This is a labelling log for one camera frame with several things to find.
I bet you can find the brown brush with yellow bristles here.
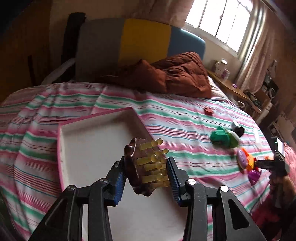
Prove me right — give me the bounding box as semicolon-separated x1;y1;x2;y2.
124;138;170;196

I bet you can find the grey yellow blue headboard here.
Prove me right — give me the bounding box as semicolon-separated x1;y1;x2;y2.
76;18;206;82

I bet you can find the wooden side shelf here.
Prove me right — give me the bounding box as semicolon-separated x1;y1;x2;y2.
207;70;262;114

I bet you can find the small red toy piece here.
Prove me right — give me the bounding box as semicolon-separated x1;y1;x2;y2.
204;108;214;116

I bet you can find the dark green plastic piece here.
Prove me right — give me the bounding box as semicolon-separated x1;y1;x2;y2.
210;126;230;148

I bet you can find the orange block toy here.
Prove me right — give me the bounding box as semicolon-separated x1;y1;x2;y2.
241;148;256;172

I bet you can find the black funnel shaped cap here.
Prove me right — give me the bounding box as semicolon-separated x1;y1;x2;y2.
231;120;244;137

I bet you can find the white box on shelf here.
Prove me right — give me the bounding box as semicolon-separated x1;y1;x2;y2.
214;58;230;79

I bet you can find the magenta funnel spool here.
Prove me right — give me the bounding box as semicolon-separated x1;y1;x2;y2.
248;170;261;186

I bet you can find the window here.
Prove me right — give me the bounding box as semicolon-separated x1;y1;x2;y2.
186;0;253;53

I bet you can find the curtain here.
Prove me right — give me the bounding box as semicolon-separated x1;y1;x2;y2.
235;1;295;93

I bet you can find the rust brown comforter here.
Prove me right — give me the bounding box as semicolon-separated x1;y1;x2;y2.
107;52;212;99

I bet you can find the striped bedspread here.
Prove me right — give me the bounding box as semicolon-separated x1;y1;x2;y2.
1;83;272;239

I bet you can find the white pillow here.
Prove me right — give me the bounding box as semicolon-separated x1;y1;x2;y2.
208;76;229;100

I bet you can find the pink white tray box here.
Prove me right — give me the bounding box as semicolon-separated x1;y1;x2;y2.
57;108;187;240

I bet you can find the white green plug-in freshener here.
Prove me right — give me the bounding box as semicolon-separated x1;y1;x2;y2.
227;130;239;148

